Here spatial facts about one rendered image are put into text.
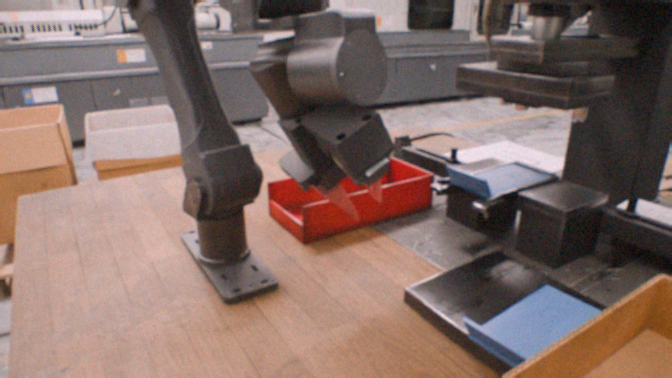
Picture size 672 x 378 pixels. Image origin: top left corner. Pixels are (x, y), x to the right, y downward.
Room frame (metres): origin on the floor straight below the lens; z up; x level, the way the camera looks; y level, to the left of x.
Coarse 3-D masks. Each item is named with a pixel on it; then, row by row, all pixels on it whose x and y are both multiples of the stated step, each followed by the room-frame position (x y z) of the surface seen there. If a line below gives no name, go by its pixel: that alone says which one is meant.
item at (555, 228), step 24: (456, 216) 0.65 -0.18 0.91; (480, 216) 0.62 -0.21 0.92; (504, 216) 0.66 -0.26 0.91; (528, 216) 0.55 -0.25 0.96; (552, 216) 0.52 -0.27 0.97; (576, 216) 0.52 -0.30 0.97; (528, 240) 0.54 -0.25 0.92; (552, 240) 0.52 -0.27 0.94; (576, 240) 0.53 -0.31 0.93; (552, 264) 0.51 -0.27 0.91
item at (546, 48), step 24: (552, 24) 0.60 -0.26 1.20; (504, 48) 0.60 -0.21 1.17; (528, 48) 0.57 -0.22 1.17; (552, 48) 0.56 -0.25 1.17; (576, 48) 0.59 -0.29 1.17; (600, 48) 0.62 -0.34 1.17; (624, 48) 0.66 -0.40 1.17; (456, 72) 0.68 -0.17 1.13; (480, 72) 0.64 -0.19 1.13; (504, 72) 0.61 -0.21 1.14; (528, 72) 0.60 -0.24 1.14; (552, 72) 0.57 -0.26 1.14; (576, 72) 0.58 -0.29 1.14; (504, 96) 0.60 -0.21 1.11; (528, 96) 0.57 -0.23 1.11; (552, 96) 0.54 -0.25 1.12; (576, 96) 0.54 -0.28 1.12; (600, 96) 0.57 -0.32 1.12; (576, 120) 0.59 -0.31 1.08
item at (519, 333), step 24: (552, 288) 0.43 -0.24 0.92; (504, 312) 0.39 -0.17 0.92; (528, 312) 0.39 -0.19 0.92; (576, 312) 0.38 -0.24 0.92; (600, 312) 0.38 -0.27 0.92; (480, 336) 0.33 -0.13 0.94; (504, 336) 0.35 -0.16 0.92; (528, 336) 0.35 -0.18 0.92; (552, 336) 0.35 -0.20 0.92; (504, 360) 0.32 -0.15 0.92
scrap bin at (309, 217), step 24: (408, 168) 0.76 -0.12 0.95; (288, 192) 0.69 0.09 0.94; (312, 192) 0.72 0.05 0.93; (360, 192) 0.63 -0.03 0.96; (384, 192) 0.65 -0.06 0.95; (408, 192) 0.68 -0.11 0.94; (432, 192) 0.71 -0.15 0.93; (288, 216) 0.61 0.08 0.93; (312, 216) 0.58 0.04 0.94; (336, 216) 0.61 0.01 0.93; (360, 216) 0.63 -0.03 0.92; (384, 216) 0.66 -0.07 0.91; (312, 240) 0.58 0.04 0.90
